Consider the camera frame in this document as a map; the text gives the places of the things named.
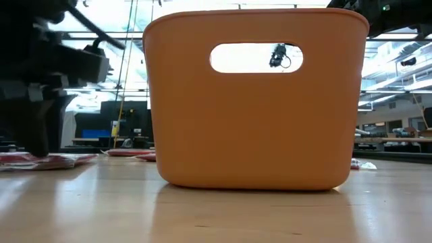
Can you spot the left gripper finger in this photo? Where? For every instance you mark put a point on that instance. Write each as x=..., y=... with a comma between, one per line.
x=59, y=114
x=33, y=128

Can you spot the red popcorn bag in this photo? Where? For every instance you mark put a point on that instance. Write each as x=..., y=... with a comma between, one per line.
x=146, y=157
x=67, y=161
x=128, y=152

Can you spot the clear packet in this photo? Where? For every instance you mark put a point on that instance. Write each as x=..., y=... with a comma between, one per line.
x=364, y=165

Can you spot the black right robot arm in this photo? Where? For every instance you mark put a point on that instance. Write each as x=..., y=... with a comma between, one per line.
x=405, y=15

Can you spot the white hanging cloth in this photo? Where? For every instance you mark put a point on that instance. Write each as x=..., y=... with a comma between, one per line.
x=69, y=130

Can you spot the blue box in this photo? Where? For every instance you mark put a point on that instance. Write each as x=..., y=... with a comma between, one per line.
x=96, y=133

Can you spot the yellow bottle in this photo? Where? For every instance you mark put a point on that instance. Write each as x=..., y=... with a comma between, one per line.
x=115, y=130

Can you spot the yellow thin pole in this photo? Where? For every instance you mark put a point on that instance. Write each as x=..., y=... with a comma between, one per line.
x=122, y=101

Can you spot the black ceiling-mounted device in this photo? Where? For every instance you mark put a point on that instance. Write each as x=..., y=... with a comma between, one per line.
x=408, y=61

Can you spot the dark thin pole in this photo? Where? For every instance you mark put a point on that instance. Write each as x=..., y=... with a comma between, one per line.
x=119, y=71

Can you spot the black monitor cabinet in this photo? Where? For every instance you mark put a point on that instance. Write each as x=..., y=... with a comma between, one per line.
x=135, y=114

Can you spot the black chair back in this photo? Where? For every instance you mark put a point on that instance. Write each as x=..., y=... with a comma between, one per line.
x=428, y=117

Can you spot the long wooden workbench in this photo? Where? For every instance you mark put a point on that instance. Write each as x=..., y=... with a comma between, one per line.
x=398, y=139

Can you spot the orange plastic basket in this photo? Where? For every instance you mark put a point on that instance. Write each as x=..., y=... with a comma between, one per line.
x=256, y=135

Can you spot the black overhead camera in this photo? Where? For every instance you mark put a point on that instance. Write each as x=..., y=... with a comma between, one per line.
x=277, y=55

